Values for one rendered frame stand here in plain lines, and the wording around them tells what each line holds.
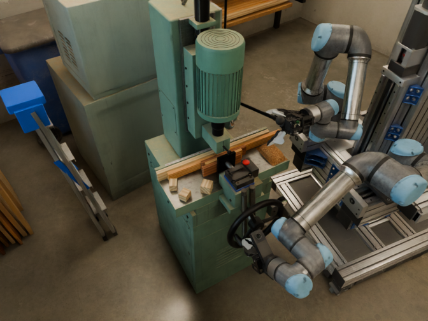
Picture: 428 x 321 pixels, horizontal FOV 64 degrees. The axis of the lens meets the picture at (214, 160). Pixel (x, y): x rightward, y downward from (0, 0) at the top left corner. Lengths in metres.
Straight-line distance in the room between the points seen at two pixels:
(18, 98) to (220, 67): 0.95
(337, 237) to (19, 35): 2.52
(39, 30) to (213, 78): 1.85
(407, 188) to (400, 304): 1.32
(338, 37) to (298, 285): 1.01
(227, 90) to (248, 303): 1.37
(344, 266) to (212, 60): 1.46
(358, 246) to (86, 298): 1.67
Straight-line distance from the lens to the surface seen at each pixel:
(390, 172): 1.28
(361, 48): 1.63
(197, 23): 1.33
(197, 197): 1.47
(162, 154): 1.81
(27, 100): 1.73
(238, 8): 3.93
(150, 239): 2.45
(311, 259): 1.20
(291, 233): 1.23
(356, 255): 2.28
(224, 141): 1.48
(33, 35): 2.84
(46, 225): 2.73
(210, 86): 1.27
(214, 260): 1.97
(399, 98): 1.79
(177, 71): 1.46
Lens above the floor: 2.05
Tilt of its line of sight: 45 degrees down
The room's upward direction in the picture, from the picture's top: 1 degrees clockwise
